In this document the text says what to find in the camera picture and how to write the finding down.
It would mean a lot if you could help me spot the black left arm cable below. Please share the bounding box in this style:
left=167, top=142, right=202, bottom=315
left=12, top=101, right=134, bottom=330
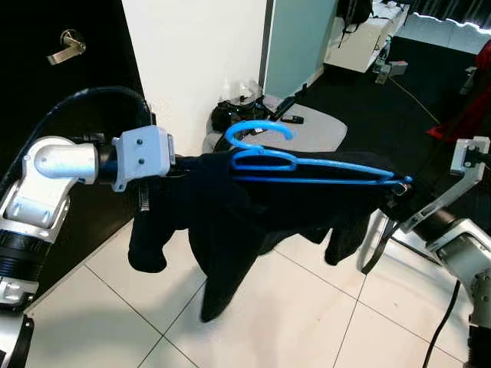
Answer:
left=0, top=84, right=157, bottom=202

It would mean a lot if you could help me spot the blue plastic hanger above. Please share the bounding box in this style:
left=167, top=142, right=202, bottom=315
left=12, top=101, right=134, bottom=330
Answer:
left=224, top=120, right=414, bottom=187

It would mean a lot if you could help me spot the grey upholstered bench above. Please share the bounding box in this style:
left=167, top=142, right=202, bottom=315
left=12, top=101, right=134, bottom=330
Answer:
left=202, top=110, right=350, bottom=154

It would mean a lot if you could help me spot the silver door lever handle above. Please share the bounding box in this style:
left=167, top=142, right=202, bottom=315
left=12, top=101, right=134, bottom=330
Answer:
left=46, top=29, right=87, bottom=67

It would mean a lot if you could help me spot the black door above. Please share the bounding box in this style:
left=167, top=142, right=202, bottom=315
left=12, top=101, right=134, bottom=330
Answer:
left=0, top=0, right=147, bottom=307

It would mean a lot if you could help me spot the black floor carpet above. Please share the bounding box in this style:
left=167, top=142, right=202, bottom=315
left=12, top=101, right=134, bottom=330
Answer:
left=290, top=34, right=491, bottom=231

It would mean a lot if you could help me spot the black backpack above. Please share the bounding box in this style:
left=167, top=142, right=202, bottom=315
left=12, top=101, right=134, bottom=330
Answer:
left=338, top=0, right=375, bottom=33

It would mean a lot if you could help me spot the black gear bundle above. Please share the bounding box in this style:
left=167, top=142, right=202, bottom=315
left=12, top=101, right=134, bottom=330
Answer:
left=211, top=80, right=267, bottom=133

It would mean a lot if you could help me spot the grey power adapter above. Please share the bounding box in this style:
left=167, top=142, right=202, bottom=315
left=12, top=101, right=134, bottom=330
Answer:
left=374, top=55, right=409, bottom=87

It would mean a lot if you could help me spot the white shelf unit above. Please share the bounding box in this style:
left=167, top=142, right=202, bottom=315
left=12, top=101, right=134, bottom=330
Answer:
left=324, top=0, right=413, bottom=74

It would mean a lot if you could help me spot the black handheld device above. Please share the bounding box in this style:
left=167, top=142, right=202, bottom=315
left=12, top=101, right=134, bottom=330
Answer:
left=270, top=83, right=309, bottom=126

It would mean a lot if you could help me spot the navy blue t-shirt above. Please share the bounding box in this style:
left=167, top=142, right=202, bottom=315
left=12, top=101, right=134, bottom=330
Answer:
left=127, top=149, right=411, bottom=323

